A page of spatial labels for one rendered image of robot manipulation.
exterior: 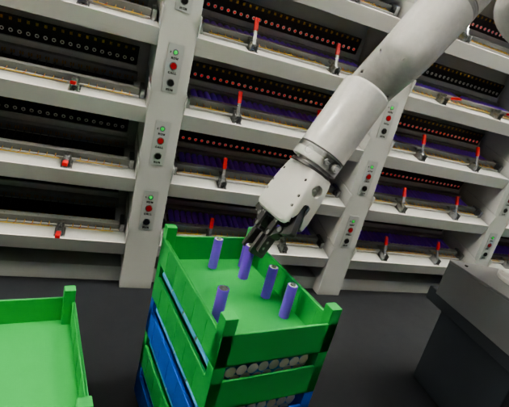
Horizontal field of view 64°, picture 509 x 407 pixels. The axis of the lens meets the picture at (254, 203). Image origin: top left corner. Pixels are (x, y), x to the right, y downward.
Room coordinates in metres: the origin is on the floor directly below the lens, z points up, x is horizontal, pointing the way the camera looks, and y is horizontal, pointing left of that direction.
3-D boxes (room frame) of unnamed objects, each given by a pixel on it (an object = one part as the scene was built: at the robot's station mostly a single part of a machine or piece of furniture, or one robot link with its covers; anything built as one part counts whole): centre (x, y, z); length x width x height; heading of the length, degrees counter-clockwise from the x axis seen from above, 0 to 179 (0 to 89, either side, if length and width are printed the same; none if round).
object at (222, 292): (0.55, 0.01, 0.36); 0.02 x 0.02 x 0.06
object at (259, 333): (0.63, -0.01, 0.36); 0.30 x 0.20 x 0.08; 31
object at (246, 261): (0.63, -0.01, 0.40); 0.02 x 0.02 x 0.06
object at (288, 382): (0.63, -0.01, 0.28); 0.30 x 0.20 x 0.08; 31
